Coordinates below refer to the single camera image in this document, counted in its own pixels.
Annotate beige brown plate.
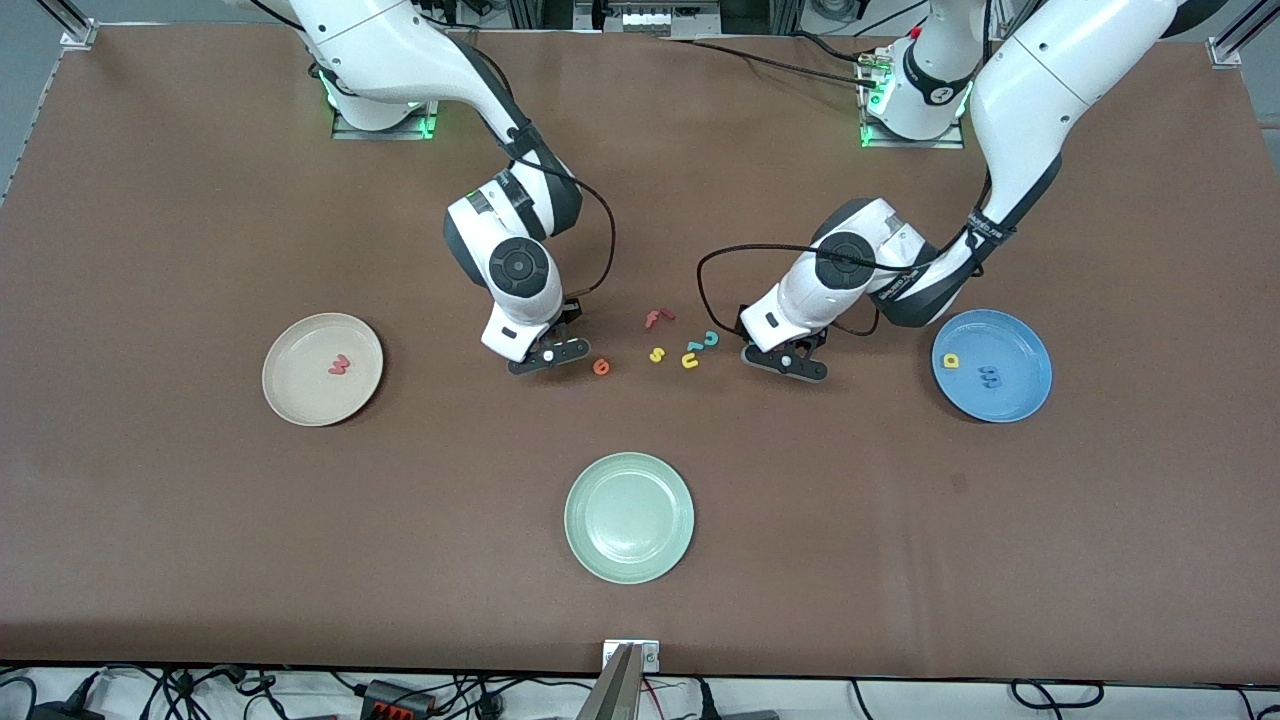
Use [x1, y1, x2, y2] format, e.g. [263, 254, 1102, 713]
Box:
[262, 312, 385, 428]

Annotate pale green plate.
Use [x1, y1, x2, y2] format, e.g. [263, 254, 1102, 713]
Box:
[564, 452, 696, 585]

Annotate blue plate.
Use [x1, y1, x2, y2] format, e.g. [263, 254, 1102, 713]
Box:
[931, 308, 1054, 424]

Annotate grey metal equipment box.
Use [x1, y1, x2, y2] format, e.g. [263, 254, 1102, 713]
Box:
[573, 0, 723, 39]

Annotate black orange power strip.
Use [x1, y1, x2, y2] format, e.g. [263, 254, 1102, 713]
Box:
[358, 680, 438, 719]

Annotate black velcro cable strap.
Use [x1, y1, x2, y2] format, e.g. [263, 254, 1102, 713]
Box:
[500, 122, 549, 163]
[960, 208, 1013, 259]

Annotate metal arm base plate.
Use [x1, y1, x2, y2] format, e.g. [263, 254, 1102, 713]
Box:
[858, 50, 966, 151]
[331, 100, 439, 141]

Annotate long black table cable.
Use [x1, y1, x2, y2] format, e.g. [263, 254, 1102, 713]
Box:
[660, 36, 881, 91]

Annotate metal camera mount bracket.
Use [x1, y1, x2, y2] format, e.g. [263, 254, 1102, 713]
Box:
[575, 640, 661, 720]

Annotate black looped floor cable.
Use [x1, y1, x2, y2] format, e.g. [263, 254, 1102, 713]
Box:
[1008, 679, 1107, 710]

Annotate aluminium frame corner post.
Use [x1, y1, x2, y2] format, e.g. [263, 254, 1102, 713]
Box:
[1208, 0, 1280, 69]
[35, 0, 99, 51]

